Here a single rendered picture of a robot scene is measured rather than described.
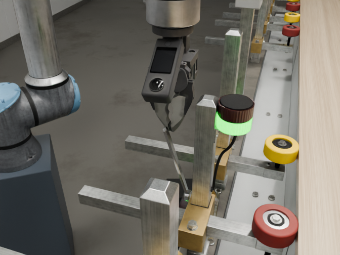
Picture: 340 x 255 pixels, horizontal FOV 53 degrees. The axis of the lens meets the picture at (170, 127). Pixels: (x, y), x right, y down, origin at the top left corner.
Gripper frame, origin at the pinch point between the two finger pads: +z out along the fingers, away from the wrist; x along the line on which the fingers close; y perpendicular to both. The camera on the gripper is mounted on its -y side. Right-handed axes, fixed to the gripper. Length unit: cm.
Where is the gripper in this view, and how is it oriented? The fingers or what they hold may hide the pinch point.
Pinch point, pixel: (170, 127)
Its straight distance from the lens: 67.0
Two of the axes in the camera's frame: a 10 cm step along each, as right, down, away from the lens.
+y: 3.0, -5.3, 7.9
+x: -9.5, -1.6, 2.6
